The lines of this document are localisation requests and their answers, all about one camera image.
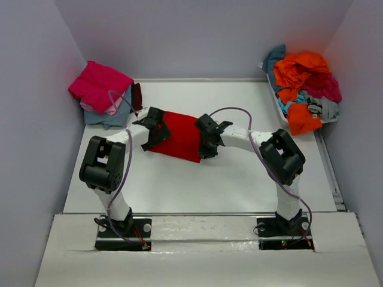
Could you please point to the orange t shirt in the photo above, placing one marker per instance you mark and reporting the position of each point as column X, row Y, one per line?
column 291, row 73

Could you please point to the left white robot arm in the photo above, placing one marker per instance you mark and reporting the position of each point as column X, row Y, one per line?
column 107, row 161

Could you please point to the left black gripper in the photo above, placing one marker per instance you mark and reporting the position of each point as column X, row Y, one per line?
column 157, row 129

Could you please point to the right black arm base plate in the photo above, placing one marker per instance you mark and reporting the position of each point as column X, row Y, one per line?
column 272, row 238

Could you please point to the grey-blue folded t shirt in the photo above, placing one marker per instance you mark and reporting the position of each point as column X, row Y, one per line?
column 107, row 120

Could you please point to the red t shirt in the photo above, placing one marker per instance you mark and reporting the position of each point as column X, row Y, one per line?
column 184, row 140

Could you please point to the magenta t shirt in pile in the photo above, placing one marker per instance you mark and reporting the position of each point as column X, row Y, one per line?
column 330, row 92

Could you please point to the grey t shirt in pile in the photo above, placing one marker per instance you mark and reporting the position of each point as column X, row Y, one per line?
column 327, row 110

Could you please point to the teal-grey t shirt in pile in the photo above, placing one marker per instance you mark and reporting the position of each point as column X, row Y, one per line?
column 275, row 55

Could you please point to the pink folded t shirt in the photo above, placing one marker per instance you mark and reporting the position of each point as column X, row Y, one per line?
column 100, row 103

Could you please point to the light blue t shirt in pile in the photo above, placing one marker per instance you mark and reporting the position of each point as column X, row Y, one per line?
column 285, row 107

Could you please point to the magenta folded t shirt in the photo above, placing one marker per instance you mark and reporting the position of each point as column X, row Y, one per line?
column 96, row 78

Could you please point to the maroon folded t shirt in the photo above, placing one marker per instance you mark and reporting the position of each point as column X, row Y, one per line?
column 136, row 96

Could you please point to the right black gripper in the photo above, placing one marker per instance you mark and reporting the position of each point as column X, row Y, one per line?
column 207, row 136

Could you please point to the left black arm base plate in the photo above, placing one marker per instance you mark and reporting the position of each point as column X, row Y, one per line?
column 137, row 239

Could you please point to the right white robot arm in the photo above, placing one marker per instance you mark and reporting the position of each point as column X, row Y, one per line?
column 278, row 153

